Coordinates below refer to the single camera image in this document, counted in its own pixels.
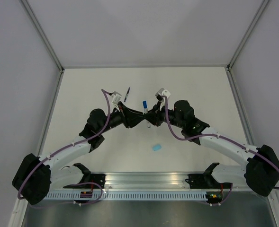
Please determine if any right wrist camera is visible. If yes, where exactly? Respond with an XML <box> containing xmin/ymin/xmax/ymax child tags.
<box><xmin>155</xmin><ymin>88</ymin><xmax>171</xmax><ymax>101</ymax></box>

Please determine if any purple gel pen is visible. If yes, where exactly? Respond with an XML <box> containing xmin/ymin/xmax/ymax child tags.
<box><xmin>124</xmin><ymin>87</ymin><xmax>131</xmax><ymax>102</ymax></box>

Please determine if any white marker pen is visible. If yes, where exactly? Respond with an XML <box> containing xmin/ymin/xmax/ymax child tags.
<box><xmin>144</xmin><ymin>106</ymin><xmax>151</xmax><ymax>129</ymax></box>

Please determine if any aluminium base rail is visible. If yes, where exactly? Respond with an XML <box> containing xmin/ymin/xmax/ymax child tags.
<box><xmin>51</xmin><ymin>171</ymin><xmax>249</xmax><ymax>191</ymax></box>

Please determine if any slotted cable duct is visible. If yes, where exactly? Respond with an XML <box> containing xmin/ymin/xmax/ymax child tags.
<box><xmin>44</xmin><ymin>190</ymin><xmax>207</xmax><ymax>201</ymax></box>

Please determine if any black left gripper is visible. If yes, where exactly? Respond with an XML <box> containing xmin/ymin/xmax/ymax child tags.
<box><xmin>99</xmin><ymin>102</ymin><xmax>147</xmax><ymax>134</ymax></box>

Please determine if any light blue eraser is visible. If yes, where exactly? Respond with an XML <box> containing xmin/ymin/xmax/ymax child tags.
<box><xmin>152</xmin><ymin>144</ymin><xmax>162</xmax><ymax>151</ymax></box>

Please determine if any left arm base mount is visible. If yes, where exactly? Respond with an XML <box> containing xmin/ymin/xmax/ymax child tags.
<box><xmin>64</xmin><ymin>163</ymin><xmax>106</xmax><ymax>190</ymax></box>

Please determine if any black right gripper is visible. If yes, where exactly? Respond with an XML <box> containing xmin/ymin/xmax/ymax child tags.
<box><xmin>144</xmin><ymin>100</ymin><xmax>184</xmax><ymax>129</ymax></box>

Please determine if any aluminium frame post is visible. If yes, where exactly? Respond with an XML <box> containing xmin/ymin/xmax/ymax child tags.
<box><xmin>19</xmin><ymin>0</ymin><xmax>64</xmax><ymax>73</ymax></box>
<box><xmin>226</xmin><ymin>0</ymin><xmax>271</xmax><ymax>71</ymax></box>

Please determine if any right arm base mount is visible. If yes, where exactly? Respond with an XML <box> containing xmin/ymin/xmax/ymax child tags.
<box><xmin>185</xmin><ymin>163</ymin><xmax>232</xmax><ymax>189</ymax></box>

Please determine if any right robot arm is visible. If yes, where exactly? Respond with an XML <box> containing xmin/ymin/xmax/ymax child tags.
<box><xmin>143</xmin><ymin>96</ymin><xmax>279</xmax><ymax>197</ymax></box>

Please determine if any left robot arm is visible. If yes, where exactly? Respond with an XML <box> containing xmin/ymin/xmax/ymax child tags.
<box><xmin>12</xmin><ymin>102</ymin><xmax>148</xmax><ymax>205</ymax></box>

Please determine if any right aluminium frame post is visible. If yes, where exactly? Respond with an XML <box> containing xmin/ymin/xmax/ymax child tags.
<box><xmin>226</xmin><ymin>0</ymin><xmax>271</xmax><ymax>71</ymax></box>

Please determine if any left aluminium frame post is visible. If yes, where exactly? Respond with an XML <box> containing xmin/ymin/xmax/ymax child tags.
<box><xmin>19</xmin><ymin>0</ymin><xmax>64</xmax><ymax>73</ymax></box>

